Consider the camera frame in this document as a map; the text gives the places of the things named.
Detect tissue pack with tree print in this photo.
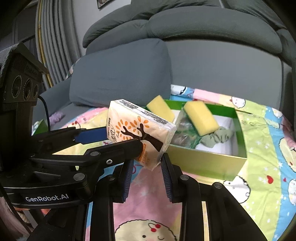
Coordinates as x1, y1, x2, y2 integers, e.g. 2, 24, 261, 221
106, 99, 177, 171

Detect yellow sponge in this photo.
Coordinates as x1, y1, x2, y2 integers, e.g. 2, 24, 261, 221
183, 101, 219, 136
147, 95, 175, 123

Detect clear green-printed plastic bag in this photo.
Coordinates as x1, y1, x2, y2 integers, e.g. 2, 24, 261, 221
171, 109, 202, 149

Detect cartoon patterned bedsheet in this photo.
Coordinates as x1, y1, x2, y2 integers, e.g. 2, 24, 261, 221
32, 84, 296, 241

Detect green cardboard box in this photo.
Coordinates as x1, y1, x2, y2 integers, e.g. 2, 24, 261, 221
166, 104, 247, 181

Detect grey-green socks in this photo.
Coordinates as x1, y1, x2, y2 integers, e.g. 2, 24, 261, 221
200, 126, 234, 148

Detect grey-blue pillow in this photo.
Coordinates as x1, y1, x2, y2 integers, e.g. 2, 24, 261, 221
69, 39, 172, 107

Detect grey sofa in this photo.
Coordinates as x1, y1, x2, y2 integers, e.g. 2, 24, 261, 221
33, 1, 295, 123

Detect black camera box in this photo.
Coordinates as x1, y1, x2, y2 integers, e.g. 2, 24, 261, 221
1, 42, 48, 156

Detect framed picture on wall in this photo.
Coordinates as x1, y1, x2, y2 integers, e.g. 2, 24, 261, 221
97, 0, 113, 9

